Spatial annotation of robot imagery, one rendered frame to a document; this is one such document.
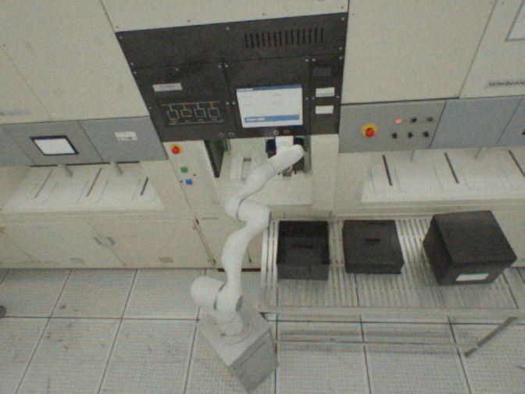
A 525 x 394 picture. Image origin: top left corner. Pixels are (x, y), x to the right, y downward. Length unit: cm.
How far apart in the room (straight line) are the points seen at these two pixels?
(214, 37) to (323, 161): 76
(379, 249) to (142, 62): 145
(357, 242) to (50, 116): 168
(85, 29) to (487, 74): 159
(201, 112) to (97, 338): 199
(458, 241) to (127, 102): 168
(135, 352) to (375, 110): 227
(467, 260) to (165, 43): 161
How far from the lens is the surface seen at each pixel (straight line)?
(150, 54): 155
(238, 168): 227
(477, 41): 161
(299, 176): 217
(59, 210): 262
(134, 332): 290
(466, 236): 192
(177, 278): 295
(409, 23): 148
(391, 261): 191
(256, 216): 149
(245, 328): 183
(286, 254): 199
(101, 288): 320
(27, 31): 173
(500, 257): 191
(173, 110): 167
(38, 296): 348
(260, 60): 146
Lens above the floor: 249
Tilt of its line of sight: 50 degrees down
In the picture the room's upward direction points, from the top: 9 degrees counter-clockwise
